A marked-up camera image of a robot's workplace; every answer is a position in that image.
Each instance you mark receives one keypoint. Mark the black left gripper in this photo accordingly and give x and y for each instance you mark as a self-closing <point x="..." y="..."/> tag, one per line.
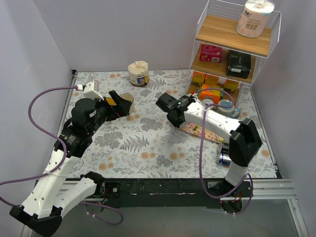
<point x="111" y="108"/>

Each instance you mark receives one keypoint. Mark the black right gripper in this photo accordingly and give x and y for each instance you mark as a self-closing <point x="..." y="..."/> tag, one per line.
<point x="171" y="108"/>

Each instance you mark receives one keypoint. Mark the yellow ceramic mug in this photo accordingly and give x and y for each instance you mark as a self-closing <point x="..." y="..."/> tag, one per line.
<point x="110" y="101"/>

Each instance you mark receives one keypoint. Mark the grey ceramic mug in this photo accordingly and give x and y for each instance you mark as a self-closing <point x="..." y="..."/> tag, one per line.
<point x="208" y="103"/>

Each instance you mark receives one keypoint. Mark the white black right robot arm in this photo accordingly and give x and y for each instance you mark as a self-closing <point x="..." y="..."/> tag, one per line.
<point x="242" y="136"/>

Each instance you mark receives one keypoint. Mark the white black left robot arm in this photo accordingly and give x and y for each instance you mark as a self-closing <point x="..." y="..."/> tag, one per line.
<point x="43" y="210"/>

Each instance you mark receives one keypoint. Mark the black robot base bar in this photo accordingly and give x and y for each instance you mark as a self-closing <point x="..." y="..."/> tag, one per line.
<point x="154" y="192"/>

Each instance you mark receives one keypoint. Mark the blue ceramic mug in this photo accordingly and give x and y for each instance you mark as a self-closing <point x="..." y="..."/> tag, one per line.
<point x="227" y="108"/>

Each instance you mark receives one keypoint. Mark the floral tray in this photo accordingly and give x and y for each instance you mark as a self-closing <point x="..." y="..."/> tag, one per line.
<point x="196" y="130"/>

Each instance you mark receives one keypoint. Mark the orange sponge pack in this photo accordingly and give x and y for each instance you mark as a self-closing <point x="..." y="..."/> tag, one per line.
<point x="214" y="95"/>

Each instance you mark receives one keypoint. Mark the beige paper roll with cartoon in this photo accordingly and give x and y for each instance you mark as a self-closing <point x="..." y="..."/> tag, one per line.
<point x="139" y="73"/>

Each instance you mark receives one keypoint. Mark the yellow sponge pack left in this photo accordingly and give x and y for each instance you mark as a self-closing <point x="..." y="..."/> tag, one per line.
<point x="198" y="78"/>

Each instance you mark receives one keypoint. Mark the yellow sponge pack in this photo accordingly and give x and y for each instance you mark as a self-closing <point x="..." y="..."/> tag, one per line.
<point x="211" y="79"/>
<point x="231" y="85"/>
<point x="198" y="78"/>

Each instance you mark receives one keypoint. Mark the yellow sponge pack middle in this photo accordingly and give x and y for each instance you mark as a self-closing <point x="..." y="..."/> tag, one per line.
<point x="211" y="79"/>

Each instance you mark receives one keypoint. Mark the yellow sponge pack right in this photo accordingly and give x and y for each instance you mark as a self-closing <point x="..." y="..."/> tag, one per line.
<point x="231" y="85"/>

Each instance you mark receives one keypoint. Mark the black yellow drink can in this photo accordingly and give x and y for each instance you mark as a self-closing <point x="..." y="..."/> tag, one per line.
<point x="224" y="148"/>

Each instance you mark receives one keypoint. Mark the pink sponge box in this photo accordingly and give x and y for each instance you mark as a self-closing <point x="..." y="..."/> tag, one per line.
<point x="210" y="53"/>

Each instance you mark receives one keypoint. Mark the blue silver drink can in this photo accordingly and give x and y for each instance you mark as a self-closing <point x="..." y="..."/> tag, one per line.
<point x="224" y="159"/>

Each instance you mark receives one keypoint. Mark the black product box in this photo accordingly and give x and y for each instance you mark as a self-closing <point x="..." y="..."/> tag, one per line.
<point x="239" y="64"/>

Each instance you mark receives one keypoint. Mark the pink wrapped toilet paper roll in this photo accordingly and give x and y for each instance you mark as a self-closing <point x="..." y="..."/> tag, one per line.
<point x="254" y="17"/>

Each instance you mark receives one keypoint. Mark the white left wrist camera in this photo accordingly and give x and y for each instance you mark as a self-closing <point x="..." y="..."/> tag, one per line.
<point x="90" y="90"/>

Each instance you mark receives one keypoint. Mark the white wire wooden shelf rack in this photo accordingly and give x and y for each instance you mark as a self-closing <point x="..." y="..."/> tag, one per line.
<point x="217" y="27"/>

